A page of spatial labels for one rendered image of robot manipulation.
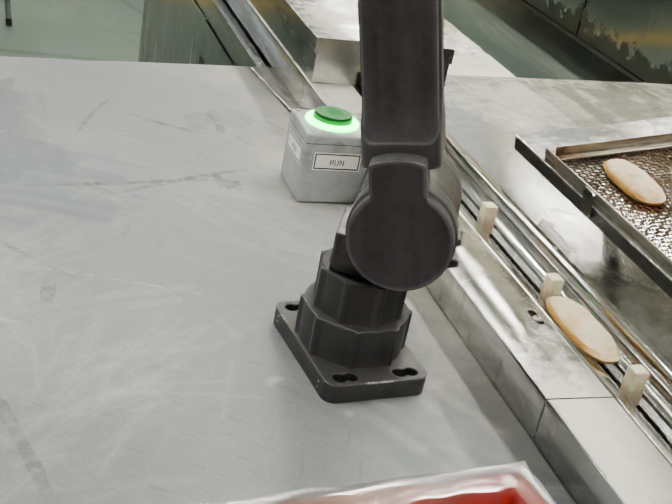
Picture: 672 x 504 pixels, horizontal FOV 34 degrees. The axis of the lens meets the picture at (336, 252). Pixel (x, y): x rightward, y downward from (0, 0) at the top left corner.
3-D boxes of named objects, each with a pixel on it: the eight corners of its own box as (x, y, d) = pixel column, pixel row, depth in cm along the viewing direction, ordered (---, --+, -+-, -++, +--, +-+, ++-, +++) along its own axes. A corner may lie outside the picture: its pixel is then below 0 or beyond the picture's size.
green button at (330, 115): (307, 118, 112) (309, 104, 111) (343, 121, 113) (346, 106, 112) (317, 133, 108) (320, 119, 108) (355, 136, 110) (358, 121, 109)
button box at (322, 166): (271, 199, 117) (287, 103, 112) (340, 202, 120) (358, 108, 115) (290, 235, 111) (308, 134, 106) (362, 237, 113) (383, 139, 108)
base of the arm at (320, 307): (269, 318, 89) (324, 404, 79) (285, 230, 85) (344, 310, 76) (363, 312, 92) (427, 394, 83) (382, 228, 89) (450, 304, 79)
